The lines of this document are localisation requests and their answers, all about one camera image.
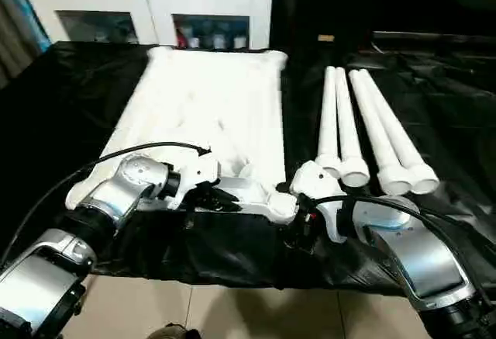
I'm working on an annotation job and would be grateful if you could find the white plastic table top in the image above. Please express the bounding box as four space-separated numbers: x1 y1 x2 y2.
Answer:
65 46 300 227

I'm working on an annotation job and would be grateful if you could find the white plastic table leg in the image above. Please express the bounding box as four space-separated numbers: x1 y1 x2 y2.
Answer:
347 69 414 197
314 65 344 180
334 67 370 190
361 69 441 196

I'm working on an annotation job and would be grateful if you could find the black plastic mat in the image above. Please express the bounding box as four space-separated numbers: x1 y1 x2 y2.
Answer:
0 40 496 292

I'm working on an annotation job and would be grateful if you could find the white cabinet with glass doors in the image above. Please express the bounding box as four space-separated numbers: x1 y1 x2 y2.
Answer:
21 0 274 50

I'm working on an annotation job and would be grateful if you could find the black flat panel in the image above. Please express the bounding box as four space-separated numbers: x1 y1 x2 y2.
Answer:
370 30 496 47

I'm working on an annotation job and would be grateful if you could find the grey and blue curtain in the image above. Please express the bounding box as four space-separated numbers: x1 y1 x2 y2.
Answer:
0 0 52 88

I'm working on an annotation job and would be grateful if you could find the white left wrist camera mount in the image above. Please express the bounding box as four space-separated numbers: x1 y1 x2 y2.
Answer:
169 152 222 213

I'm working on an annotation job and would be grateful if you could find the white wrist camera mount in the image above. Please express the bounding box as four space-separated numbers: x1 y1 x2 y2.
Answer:
169 152 222 213
290 161 350 244

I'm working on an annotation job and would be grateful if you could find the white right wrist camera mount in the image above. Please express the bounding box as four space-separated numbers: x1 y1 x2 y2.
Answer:
290 161 350 244

